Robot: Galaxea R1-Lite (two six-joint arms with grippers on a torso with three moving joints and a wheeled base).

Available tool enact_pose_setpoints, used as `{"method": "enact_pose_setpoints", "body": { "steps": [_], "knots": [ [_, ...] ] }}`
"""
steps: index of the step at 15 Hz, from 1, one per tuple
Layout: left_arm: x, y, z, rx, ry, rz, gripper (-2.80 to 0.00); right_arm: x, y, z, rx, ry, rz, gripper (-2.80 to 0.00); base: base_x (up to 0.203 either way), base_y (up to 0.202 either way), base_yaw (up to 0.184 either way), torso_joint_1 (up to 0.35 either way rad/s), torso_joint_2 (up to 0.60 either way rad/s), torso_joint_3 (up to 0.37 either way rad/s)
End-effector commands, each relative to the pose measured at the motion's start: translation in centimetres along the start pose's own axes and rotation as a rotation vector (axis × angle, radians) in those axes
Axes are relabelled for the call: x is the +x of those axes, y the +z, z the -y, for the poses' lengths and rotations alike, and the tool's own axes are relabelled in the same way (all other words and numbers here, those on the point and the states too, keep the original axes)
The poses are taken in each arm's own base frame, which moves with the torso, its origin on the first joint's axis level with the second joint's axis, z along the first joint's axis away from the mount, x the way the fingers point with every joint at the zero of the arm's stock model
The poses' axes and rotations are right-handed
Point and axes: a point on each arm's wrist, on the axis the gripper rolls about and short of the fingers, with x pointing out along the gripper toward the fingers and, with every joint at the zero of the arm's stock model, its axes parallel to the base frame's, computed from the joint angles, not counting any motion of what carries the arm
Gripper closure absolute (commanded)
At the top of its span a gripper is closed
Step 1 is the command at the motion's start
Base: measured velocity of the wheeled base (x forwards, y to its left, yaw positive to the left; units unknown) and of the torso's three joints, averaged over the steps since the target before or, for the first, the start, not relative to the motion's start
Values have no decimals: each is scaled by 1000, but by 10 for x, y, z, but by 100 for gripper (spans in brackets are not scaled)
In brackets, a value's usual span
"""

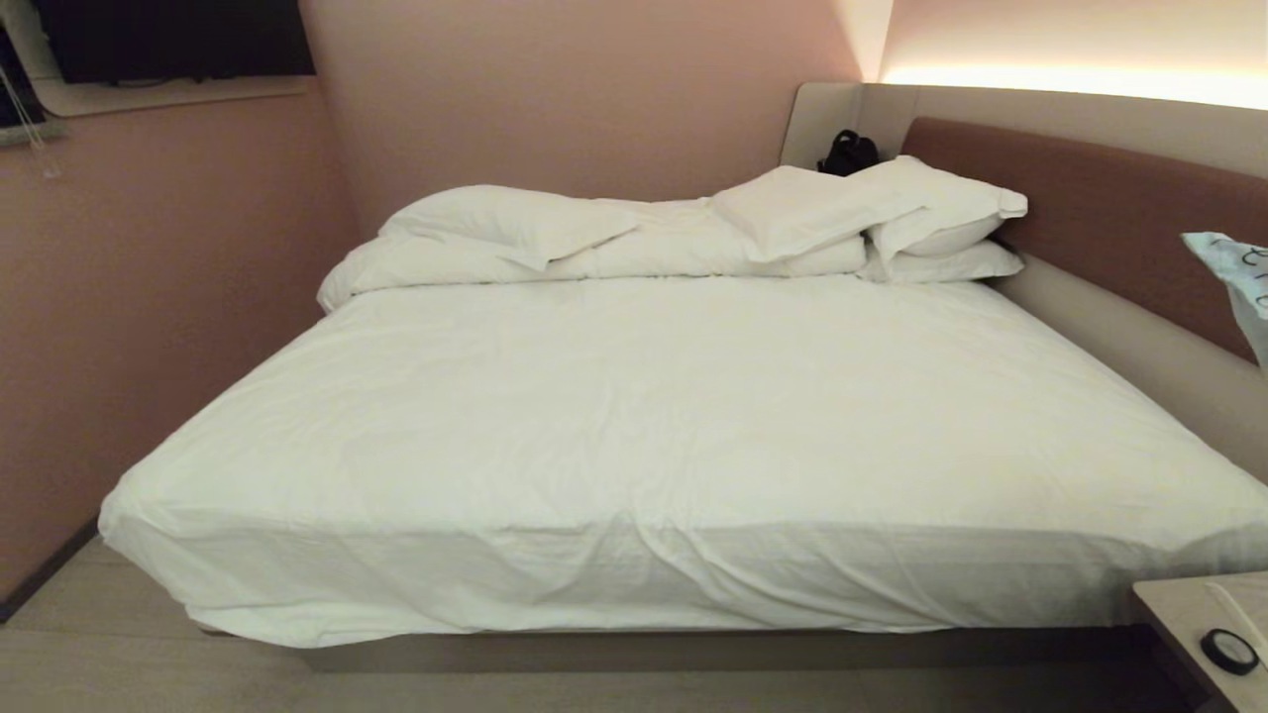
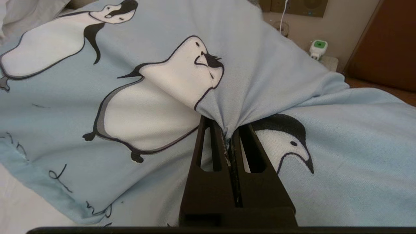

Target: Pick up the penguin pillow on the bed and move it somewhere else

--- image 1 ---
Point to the white bed sheet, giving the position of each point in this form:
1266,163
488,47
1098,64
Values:
654,436

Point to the white pillow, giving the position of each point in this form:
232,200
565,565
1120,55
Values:
951,265
951,208
802,210
515,220

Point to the light blue printed pillow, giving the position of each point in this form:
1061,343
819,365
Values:
1240,277

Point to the folded white duvet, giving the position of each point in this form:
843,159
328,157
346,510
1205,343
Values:
634,248

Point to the black bag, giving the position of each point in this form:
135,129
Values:
848,153

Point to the brown padded headboard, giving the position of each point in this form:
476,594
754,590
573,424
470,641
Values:
1109,208

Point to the black television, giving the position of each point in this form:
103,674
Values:
168,38

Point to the wooden bedside table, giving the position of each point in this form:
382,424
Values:
1199,624

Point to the round black disc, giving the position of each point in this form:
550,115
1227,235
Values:
1229,652

